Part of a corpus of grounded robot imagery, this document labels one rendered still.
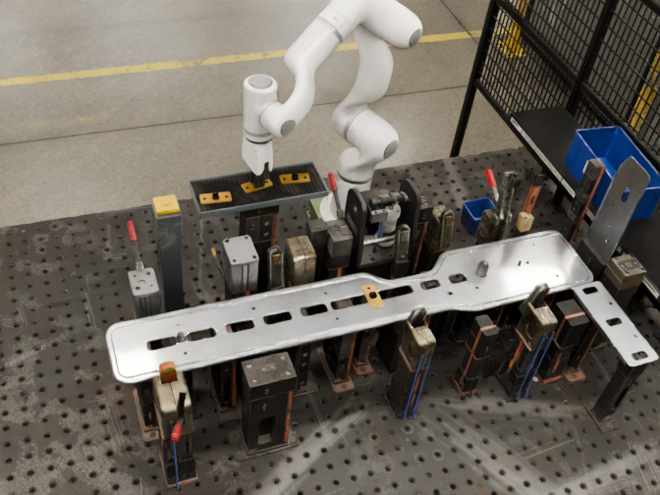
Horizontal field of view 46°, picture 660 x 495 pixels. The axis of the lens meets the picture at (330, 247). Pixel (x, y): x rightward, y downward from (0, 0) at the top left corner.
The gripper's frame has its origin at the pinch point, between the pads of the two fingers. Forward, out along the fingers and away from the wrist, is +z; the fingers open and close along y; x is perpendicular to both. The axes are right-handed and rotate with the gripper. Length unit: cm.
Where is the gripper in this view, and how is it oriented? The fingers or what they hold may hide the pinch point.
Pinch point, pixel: (257, 178)
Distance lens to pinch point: 218.5
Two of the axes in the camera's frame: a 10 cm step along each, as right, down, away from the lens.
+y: 5.0, 6.5, -5.7
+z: -0.9, 6.9, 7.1
